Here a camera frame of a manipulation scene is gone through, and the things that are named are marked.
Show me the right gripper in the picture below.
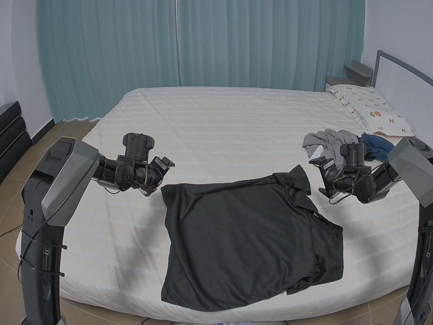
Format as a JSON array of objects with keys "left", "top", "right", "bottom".
[{"left": 309, "top": 157, "right": 341, "bottom": 199}]

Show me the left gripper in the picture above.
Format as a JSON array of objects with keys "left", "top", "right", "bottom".
[{"left": 140, "top": 156, "right": 176, "bottom": 198}]

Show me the black T-shirt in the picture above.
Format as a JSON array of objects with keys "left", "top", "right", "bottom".
[{"left": 160, "top": 164, "right": 344, "bottom": 312}]

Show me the pile of clothes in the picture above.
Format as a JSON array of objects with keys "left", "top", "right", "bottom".
[{"left": 302, "top": 130, "right": 394, "bottom": 163}]

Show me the bed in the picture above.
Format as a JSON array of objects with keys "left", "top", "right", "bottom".
[{"left": 15, "top": 49, "right": 433, "bottom": 321}]

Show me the white printed pillow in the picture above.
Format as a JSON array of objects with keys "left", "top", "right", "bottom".
[{"left": 326, "top": 84, "right": 416, "bottom": 137}]

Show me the grey bedside table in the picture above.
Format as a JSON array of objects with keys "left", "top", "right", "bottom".
[{"left": 326, "top": 59, "right": 373, "bottom": 87}]

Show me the blue-green curtain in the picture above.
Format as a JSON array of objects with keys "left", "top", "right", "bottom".
[
  {"left": 37, "top": 0, "right": 180, "bottom": 124},
  {"left": 176, "top": 0, "right": 366, "bottom": 92}
]

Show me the black chest of drawers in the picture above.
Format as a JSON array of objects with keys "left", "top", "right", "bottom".
[{"left": 0, "top": 101, "right": 33, "bottom": 185}]

